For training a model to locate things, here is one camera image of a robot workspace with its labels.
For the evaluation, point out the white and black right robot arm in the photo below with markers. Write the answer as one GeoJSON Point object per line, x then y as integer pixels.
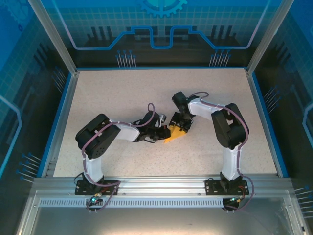
{"type": "Point", "coordinates": [230, 127]}

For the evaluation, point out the aluminium mounting beam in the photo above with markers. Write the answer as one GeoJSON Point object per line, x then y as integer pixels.
{"type": "Point", "coordinates": [159, 186]}

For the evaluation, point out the grey metal panel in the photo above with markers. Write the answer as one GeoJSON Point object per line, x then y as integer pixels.
{"type": "Point", "coordinates": [156, 220]}

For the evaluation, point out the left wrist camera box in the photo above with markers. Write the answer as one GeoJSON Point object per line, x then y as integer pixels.
{"type": "Point", "coordinates": [162, 118]}

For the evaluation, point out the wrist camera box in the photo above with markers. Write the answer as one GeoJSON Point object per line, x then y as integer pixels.
{"type": "Point", "coordinates": [179, 98]}
{"type": "Point", "coordinates": [162, 118]}

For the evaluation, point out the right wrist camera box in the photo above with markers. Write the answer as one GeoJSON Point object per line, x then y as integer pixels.
{"type": "Point", "coordinates": [179, 98]}

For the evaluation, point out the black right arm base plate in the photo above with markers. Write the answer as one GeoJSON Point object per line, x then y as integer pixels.
{"type": "Point", "coordinates": [211, 187]}

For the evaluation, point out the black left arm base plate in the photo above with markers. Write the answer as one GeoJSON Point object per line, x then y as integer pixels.
{"type": "Point", "coordinates": [82, 189]}

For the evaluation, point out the blue table frame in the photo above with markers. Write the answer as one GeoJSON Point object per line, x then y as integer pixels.
{"type": "Point", "coordinates": [64, 98]}

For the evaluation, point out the aluminium frame post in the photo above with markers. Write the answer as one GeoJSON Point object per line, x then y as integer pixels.
{"type": "Point", "coordinates": [264, 36]}
{"type": "Point", "coordinates": [56, 36]}

